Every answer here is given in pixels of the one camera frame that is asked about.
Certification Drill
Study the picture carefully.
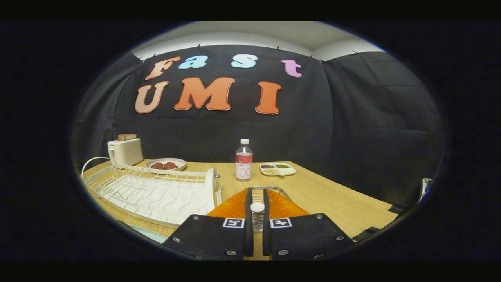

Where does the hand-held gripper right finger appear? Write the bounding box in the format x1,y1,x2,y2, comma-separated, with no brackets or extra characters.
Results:
262,188,355,261

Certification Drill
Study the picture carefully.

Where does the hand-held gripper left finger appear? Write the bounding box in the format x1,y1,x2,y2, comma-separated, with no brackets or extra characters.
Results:
162,187,254,261

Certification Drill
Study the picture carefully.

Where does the metal wire basket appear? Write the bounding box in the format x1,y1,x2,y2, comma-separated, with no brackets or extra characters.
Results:
250,186,292,202

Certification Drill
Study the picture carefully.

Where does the white-tipped clear spoon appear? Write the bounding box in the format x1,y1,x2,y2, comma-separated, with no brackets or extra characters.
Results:
250,202,265,233

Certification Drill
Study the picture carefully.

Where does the light green plate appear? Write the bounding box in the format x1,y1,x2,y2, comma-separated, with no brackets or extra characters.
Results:
129,224,169,244

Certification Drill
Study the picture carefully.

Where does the white wire dish rack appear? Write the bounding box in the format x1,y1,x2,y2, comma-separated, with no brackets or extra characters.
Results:
81,157,222,228

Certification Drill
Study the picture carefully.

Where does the white plate with meat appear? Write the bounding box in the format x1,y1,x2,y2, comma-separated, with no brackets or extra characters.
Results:
146,158,187,172

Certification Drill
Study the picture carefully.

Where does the white divided tray of beans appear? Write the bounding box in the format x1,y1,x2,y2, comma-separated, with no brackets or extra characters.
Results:
260,163,296,177

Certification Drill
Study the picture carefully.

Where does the clear plastic water bottle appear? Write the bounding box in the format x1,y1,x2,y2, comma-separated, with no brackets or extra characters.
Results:
235,139,253,181

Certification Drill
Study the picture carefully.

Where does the white toaster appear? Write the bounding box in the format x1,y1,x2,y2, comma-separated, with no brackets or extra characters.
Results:
107,138,144,166

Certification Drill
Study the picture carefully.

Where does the black backdrop cloth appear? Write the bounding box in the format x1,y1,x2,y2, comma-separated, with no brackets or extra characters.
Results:
72,44,445,208

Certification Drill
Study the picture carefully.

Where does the white and blue object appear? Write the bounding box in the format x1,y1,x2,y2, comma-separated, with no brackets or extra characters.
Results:
417,178,433,204

